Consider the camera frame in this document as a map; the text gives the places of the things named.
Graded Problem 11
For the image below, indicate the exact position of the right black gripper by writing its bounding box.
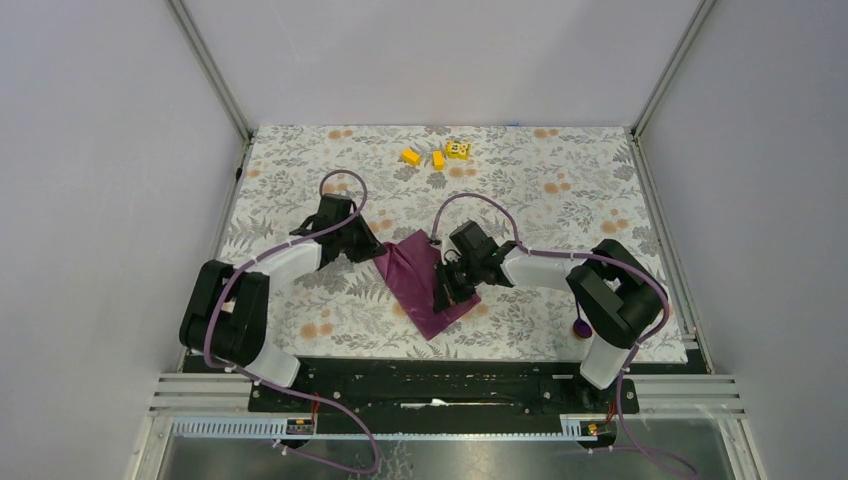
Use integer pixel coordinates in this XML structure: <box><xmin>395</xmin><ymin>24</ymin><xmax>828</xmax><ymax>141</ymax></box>
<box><xmin>434</xmin><ymin>256</ymin><xmax>483</xmax><ymax>313</ymax></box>

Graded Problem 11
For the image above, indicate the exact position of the purple cloth napkin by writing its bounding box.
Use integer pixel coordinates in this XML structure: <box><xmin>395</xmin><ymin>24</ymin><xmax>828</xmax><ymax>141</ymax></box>
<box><xmin>373</xmin><ymin>230</ymin><xmax>481</xmax><ymax>341</ymax></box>

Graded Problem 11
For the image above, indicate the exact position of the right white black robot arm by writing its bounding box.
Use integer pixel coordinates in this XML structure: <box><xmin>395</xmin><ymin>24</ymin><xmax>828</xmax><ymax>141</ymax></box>
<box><xmin>434</xmin><ymin>221</ymin><xmax>669</xmax><ymax>412</ymax></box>

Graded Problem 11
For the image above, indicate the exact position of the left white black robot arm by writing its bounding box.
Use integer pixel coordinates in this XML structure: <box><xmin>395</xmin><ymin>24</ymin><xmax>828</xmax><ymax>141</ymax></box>
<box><xmin>178</xmin><ymin>194</ymin><xmax>387</xmax><ymax>411</ymax></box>

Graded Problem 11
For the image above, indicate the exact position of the yellow block left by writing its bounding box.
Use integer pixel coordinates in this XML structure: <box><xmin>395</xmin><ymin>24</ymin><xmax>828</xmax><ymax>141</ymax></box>
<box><xmin>400</xmin><ymin>149</ymin><xmax>421</xmax><ymax>167</ymax></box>

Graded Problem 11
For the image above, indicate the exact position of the yellow block middle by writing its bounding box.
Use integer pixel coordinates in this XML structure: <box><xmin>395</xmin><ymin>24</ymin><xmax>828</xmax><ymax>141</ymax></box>
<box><xmin>432</xmin><ymin>151</ymin><xmax>445</xmax><ymax>171</ymax></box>

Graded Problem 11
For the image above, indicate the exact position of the purple plastic spoon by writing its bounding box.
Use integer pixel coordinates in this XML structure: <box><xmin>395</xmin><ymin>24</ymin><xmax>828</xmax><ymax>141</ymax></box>
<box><xmin>572</xmin><ymin>302</ymin><xmax>593</xmax><ymax>340</ymax></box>

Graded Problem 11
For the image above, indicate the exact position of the yellow patterned block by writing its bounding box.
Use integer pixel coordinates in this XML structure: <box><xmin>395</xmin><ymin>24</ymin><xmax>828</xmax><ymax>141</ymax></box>
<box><xmin>445</xmin><ymin>141</ymin><xmax>471</xmax><ymax>160</ymax></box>

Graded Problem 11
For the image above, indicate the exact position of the floral tablecloth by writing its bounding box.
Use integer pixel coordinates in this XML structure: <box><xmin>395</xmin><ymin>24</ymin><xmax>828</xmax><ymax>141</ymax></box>
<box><xmin>220</xmin><ymin>125</ymin><xmax>665</xmax><ymax>362</ymax></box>

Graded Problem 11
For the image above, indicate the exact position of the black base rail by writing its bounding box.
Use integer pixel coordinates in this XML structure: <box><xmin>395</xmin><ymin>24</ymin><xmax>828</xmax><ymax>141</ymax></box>
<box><xmin>246</xmin><ymin>355</ymin><xmax>641</xmax><ymax>435</ymax></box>

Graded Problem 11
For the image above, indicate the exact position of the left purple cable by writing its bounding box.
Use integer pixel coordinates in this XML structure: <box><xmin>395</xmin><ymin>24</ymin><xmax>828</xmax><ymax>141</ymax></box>
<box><xmin>201</xmin><ymin>169</ymin><xmax>384</xmax><ymax>475</ymax></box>

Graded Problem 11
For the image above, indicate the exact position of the purple cable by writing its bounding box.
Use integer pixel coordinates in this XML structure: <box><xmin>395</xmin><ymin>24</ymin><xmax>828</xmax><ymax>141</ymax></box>
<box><xmin>429</xmin><ymin>192</ymin><xmax>700</xmax><ymax>480</ymax></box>
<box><xmin>201</xmin><ymin>169</ymin><xmax>384</xmax><ymax>475</ymax></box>

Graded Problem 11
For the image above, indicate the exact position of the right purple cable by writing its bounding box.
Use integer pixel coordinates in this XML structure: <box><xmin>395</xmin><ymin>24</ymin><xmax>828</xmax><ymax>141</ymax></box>
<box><xmin>429</xmin><ymin>192</ymin><xmax>700</xmax><ymax>480</ymax></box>

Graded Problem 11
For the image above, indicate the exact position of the left aluminium frame post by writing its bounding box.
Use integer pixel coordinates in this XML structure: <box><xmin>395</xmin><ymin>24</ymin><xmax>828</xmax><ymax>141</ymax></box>
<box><xmin>164</xmin><ymin>0</ymin><xmax>254</xmax><ymax>143</ymax></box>

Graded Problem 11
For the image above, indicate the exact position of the aluminium frame post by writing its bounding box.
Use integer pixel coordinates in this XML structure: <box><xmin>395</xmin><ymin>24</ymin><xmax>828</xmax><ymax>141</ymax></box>
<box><xmin>164</xmin><ymin>0</ymin><xmax>254</xmax><ymax>143</ymax></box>
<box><xmin>630</xmin><ymin>0</ymin><xmax>718</xmax><ymax>138</ymax></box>

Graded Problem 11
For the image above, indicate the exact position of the right aluminium frame post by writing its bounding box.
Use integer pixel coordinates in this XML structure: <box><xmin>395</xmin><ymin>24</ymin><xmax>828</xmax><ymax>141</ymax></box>
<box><xmin>630</xmin><ymin>0</ymin><xmax>718</xmax><ymax>138</ymax></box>

